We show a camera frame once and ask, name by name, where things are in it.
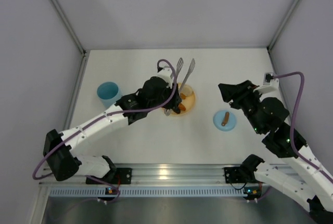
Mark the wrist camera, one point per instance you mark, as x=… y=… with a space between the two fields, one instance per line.
x=167 y=75
x=270 y=84

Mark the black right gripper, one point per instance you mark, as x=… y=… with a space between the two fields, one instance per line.
x=238 y=94

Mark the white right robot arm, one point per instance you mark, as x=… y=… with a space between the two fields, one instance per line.
x=267 y=117

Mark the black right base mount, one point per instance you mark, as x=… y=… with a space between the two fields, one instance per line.
x=236 y=174

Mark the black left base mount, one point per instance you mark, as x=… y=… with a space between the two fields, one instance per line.
x=120 y=176

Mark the light blue cylindrical container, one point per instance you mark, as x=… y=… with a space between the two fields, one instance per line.
x=109 y=93

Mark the aluminium mounting rail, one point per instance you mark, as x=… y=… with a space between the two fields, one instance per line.
x=170 y=175

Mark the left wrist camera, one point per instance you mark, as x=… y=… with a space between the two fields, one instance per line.
x=167 y=75

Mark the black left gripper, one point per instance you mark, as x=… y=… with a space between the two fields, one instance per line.
x=174 y=99

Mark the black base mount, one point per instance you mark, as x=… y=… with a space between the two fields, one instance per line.
x=120 y=176
x=236 y=174

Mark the slotted cable duct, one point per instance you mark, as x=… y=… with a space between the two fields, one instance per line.
x=214 y=191

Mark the light blue lid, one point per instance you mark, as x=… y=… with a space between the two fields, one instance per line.
x=218 y=117

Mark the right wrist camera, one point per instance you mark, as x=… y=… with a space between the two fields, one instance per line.
x=270 y=84

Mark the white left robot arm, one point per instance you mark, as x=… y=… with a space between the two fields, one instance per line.
x=62 y=150

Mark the white round food piece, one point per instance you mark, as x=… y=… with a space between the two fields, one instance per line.
x=187 y=91

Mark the brown lid handle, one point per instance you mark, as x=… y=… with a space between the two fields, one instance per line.
x=225 y=119

